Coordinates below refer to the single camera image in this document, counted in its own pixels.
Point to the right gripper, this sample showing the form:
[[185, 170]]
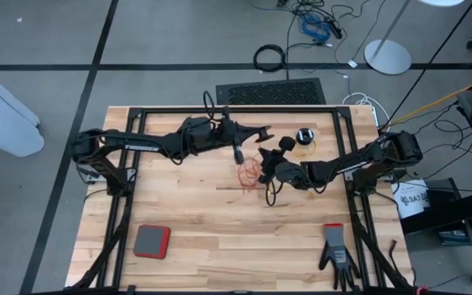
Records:
[[287, 144]]

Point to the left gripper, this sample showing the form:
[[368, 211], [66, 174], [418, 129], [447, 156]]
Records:
[[232, 135]]

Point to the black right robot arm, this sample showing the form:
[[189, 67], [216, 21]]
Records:
[[350, 166]]

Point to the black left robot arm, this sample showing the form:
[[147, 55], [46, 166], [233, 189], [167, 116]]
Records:
[[142, 146]]

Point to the black spool with white label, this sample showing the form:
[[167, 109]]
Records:
[[305, 136]]

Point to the black floor vent grate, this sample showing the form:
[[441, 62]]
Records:
[[273, 92]]

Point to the grey black work glove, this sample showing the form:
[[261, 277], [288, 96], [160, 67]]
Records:
[[336, 250]]

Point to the small white plug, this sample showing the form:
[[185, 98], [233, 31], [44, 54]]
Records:
[[352, 64]]

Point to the grey pad with red rim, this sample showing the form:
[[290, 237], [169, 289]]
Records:
[[152, 241]]

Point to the white printed cardboard box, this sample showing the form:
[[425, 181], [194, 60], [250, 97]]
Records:
[[410, 201]]

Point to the grey round-base stand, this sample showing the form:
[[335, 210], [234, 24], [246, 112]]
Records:
[[387, 57]]

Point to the black equipment stand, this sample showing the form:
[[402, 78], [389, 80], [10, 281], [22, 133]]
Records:
[[449, 211]]

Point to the dark blue box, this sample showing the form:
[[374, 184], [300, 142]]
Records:
[[454, 237]]

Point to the white round lamp head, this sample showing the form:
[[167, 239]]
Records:
[[441, 2]]

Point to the white bin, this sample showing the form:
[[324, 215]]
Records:
[[2, 119]]

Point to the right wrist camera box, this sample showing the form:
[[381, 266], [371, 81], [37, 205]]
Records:
[[290, 175]]

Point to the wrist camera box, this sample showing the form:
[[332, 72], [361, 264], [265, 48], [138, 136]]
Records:
[[290, 175], [213, 129]]

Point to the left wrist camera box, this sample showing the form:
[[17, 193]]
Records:
[[213, 129]]

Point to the black aluminium table frame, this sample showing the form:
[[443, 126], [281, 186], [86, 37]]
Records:
[[285, 110]]

